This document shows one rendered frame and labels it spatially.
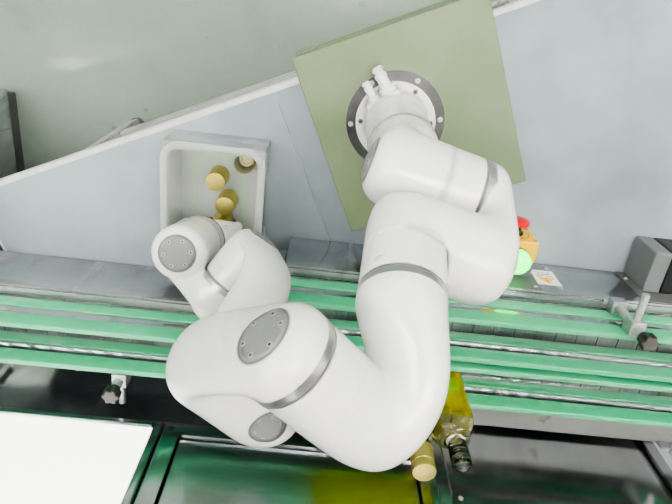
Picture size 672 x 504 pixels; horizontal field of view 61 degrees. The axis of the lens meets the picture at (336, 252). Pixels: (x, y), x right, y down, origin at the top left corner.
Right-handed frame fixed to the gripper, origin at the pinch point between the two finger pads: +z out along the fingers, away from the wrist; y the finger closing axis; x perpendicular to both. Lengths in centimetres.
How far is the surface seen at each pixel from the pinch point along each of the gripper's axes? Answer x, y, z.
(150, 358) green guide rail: -23.5, -9.8, -5.7
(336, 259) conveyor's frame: -3.6, 21.4, -1.7
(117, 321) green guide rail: -16.4, -14.9, -8.3
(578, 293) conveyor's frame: -5, 64, -4
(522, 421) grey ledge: -33, 60, 2
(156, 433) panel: -34.2, -6.4, -12.1
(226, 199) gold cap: 5.4, 1.3, -2.4
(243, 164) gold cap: 11.6, 3.8, -1.6
